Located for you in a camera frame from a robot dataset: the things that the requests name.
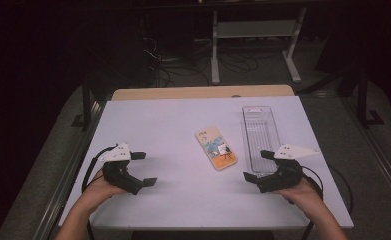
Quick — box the clear plastic packaging box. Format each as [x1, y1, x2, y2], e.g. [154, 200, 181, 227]
[241, 105, 282, 178]

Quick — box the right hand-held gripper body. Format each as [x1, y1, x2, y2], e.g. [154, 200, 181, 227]
[265, 143, 321, 194]

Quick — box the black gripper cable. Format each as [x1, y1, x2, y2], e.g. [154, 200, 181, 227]
[297, 164, 354, 240]
[81, 144, 119, 194]

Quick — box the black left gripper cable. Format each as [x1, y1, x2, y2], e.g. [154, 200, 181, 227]
[81, 144, 119, 194]

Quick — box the person's right hand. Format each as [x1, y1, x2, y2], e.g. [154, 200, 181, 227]
[281, 177, 325, 216]

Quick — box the tangle of black floor cables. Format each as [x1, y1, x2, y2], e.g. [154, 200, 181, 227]
[142, 33, 261, 88]

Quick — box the white metal desk frame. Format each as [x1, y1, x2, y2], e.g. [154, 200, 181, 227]
[210, 6, 308, 86]

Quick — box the black metal stand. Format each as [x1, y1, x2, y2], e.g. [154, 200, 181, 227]
[355, 66, 386, 129]
[71, 79, 100, 133]

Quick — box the person's left hand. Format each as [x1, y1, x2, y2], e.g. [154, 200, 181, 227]
[79, 169, 131, 212]

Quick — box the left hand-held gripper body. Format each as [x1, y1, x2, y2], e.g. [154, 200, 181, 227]
[97, 143, 133, 188]

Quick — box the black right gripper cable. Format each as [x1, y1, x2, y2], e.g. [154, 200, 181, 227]
[297, 164, 354, 240]

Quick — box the light wooden table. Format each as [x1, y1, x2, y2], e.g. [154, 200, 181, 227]
[111, 84, 296, 102]

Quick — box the aluminium rail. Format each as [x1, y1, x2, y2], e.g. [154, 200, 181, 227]
[344, 98, 391, 214]
[32, 99, 108, 240]

